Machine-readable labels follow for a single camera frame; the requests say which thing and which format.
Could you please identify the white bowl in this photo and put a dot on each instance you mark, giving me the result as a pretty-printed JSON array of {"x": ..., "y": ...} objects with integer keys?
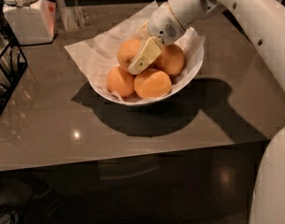
[{"x": 175, "y": 67}]

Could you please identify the orange with dark spot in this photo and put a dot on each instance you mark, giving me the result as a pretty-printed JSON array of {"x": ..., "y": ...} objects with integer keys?
[{"x": 127, "y": 51}]

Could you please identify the white ceramic clip-top jar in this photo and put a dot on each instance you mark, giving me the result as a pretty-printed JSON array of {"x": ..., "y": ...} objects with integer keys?
[{"x": 32, "y": 21}]

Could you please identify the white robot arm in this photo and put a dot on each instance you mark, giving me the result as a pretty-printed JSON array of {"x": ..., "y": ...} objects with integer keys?
[{"x": 263, "y": 21}]

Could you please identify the white tissue paper liner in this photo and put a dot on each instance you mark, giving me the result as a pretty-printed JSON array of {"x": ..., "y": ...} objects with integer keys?
[{"x": 95, "y": 57}]

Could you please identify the front left orange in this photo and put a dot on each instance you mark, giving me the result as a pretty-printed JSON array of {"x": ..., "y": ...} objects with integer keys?
[{"x": 120, "y": 81}]

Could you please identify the clear acrylic stand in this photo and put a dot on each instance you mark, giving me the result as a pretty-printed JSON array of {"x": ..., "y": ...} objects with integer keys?
[{"x": 73, "y": 18}]

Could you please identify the front right orange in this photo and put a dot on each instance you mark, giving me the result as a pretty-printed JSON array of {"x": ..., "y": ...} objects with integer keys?
[{"x": 152, "y": 83}]

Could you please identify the black wire basket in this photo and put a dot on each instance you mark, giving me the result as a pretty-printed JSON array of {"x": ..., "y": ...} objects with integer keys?
[{"x": 12, "y": 61}]

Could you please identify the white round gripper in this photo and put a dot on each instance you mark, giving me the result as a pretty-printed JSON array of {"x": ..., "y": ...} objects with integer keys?
[{"x": 164, "y": 25}]

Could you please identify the right back orange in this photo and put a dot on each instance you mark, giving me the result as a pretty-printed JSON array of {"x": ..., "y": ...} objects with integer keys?
[{"x": 171, "y": 60}]

